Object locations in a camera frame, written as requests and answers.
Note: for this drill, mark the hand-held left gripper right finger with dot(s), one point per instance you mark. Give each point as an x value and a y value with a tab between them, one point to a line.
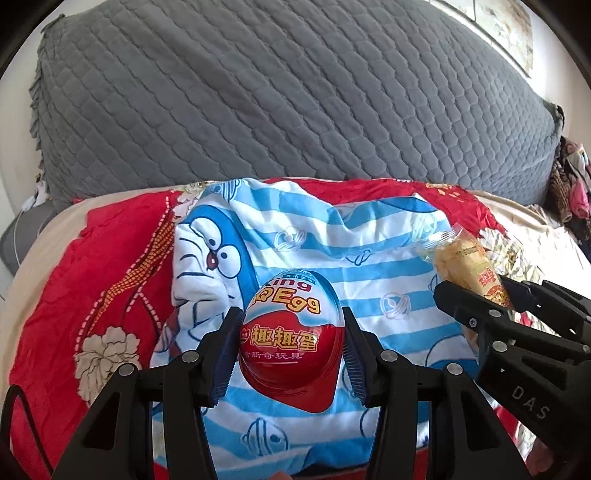
356	364

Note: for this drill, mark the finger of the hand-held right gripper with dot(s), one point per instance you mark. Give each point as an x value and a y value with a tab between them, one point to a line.
461	307
547	300

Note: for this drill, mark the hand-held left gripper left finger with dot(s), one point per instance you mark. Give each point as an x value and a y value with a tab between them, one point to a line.
227	355

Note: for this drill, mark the yellow snack packet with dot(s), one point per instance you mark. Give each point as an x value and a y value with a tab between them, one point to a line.
471	263

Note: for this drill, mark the red and blue toy egg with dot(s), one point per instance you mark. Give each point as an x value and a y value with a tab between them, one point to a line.
291	346

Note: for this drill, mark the blue striped cartoon blanket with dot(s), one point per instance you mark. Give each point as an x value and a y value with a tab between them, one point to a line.
369	258

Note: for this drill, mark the pile of clothes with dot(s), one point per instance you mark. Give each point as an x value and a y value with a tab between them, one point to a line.
570	184

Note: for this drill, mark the red floral bedsheet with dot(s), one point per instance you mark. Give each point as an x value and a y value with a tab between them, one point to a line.
115	240

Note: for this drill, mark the grey bedside table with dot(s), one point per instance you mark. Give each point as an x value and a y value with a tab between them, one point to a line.
23	235

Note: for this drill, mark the grey quilted headboard cover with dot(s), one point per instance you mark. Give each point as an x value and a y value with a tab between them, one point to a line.
277	92

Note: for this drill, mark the framed wall picture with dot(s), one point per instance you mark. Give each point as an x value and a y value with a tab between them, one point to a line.
503	27

